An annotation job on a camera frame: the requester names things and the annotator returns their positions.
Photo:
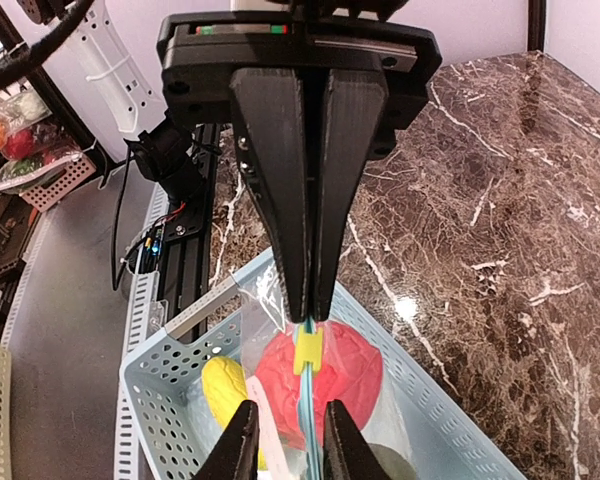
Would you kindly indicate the black aluminium frame rail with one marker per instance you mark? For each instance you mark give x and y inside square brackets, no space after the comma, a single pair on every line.
[184,265]

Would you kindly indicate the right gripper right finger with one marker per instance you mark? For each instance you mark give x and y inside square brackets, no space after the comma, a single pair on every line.
[347,455]

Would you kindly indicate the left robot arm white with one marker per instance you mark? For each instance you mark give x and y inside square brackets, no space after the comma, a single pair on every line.
[312,89]

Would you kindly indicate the bagged toy fruits background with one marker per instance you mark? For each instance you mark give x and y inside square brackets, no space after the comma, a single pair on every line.
[35,146]

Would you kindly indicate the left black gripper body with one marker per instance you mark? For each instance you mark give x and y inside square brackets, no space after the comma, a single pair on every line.
[200,52]

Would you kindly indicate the left black frame post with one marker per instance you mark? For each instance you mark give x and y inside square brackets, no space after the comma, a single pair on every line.
[536,24]

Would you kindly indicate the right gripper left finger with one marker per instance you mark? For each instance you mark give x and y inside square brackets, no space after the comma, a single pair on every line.
[235,455]

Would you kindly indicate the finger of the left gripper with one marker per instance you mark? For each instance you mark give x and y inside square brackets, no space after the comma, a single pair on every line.
[267,107]
[353,105]

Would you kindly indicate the yellow corn toy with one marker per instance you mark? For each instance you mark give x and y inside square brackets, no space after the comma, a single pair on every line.
[224,388]

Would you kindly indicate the red raspberry toy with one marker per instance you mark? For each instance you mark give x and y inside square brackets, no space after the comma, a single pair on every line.
[351,371]

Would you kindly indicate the light blue plastic basket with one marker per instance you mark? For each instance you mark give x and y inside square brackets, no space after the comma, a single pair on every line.
[186,381]

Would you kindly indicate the pink plastic basket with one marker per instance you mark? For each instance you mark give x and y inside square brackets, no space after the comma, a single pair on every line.
[58,183]

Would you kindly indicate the green round fruit toy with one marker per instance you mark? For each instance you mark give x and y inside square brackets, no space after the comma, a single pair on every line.
[394,465]

